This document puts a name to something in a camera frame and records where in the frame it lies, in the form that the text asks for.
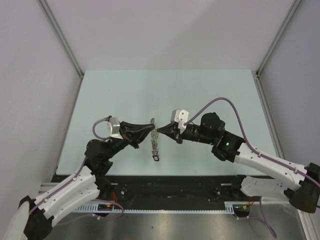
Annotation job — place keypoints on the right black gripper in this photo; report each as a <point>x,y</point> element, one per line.
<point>171,131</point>

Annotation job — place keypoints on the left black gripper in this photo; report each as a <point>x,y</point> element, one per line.
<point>134,133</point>

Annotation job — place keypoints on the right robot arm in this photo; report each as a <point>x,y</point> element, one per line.
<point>293,182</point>

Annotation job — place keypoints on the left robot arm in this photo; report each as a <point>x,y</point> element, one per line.
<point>87,183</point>

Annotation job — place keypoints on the black key tag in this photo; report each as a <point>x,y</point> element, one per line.
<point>156,158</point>

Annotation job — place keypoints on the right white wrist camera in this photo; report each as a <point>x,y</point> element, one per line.
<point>180,116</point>

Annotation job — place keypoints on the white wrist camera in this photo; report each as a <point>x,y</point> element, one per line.
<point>180,116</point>
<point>114,127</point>

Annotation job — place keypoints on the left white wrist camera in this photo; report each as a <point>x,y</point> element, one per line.
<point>114,127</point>

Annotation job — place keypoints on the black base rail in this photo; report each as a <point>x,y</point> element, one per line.
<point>171,192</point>

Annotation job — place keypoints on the white cable duct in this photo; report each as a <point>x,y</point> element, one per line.
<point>105,208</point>

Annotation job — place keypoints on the left aluminium frame post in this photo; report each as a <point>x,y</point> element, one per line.
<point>47,11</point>

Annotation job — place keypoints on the aluminium frame post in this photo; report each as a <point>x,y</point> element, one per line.
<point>279,35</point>
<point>47,11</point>

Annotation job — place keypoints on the right aluminium frame post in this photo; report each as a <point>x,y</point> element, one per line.
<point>279,35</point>

